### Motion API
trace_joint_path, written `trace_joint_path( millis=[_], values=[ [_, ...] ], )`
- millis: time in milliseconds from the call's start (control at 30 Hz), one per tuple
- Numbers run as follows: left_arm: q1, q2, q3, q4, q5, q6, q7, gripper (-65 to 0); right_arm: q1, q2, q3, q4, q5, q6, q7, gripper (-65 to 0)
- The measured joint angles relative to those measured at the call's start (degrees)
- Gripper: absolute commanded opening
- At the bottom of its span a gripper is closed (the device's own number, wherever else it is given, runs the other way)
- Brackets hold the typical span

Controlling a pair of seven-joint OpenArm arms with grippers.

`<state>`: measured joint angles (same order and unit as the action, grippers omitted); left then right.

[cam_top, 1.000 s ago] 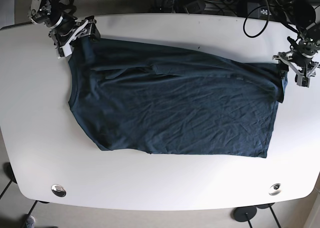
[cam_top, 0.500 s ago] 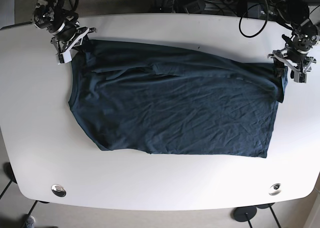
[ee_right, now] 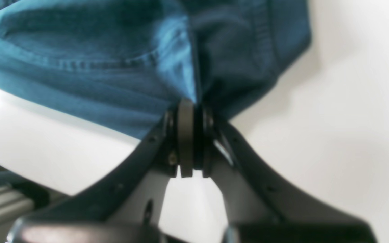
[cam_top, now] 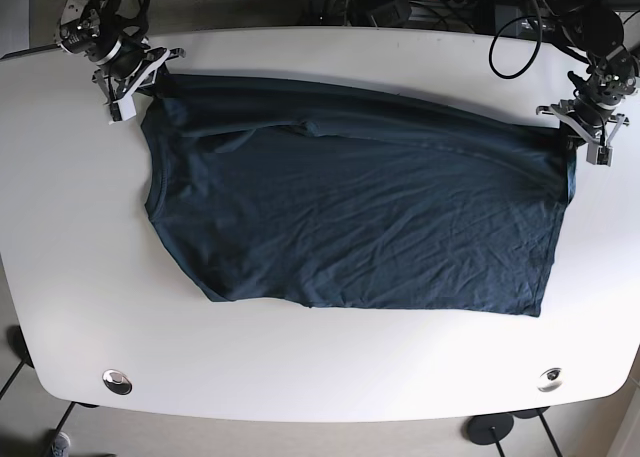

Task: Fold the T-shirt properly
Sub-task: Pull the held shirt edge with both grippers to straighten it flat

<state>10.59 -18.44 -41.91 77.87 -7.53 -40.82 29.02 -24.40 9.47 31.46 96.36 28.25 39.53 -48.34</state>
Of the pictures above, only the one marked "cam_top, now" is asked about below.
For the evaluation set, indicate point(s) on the dark blue T-shirt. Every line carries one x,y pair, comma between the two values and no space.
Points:
329,196

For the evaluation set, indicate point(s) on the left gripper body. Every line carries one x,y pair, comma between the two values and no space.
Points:
591,114

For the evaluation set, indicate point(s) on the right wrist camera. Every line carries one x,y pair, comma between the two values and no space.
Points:
121,110

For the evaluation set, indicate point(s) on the black round stand base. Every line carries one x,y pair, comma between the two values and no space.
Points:
489,429

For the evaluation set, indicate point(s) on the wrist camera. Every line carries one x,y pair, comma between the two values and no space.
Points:
600,155
121,110

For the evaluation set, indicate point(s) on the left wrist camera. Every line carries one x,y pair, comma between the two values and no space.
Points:
600,155

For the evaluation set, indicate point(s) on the black power adapter box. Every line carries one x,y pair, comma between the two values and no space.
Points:
511,19

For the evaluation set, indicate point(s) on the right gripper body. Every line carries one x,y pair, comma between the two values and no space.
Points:
117,46

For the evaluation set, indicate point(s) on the left grey shoe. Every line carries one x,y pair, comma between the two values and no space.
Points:
60,446

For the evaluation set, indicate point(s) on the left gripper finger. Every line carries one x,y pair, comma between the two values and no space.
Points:
570,142

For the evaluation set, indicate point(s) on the right silver table grommet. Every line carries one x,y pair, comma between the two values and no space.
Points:
550,380

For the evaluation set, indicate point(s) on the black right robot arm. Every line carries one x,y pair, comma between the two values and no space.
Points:
117,45

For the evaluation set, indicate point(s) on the silver table grommet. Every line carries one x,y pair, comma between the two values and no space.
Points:
550,380
117,382

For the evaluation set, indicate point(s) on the left silver table grommet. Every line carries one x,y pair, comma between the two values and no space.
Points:
117,382

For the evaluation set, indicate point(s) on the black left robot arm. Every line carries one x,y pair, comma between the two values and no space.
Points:
591,32

